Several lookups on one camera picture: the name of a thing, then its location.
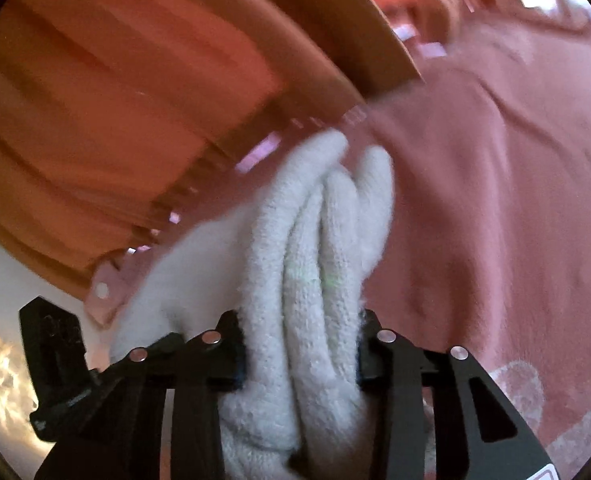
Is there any white knit sweater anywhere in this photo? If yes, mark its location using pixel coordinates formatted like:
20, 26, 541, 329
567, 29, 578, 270
110, 129, 394, 479

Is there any pink pillow with white button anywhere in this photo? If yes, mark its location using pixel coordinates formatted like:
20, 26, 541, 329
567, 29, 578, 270
84, 249, 151, 328

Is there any pink bed sheet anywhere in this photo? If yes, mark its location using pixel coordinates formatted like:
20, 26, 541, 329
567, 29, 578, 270
81, 0, 591, 480

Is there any orange curtain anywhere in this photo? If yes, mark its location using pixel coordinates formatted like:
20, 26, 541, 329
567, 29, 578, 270
0, 0, 567, 302

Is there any brown wooden headboard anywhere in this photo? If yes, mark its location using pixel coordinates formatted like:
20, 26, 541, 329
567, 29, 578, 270
125, 0, 425, 256

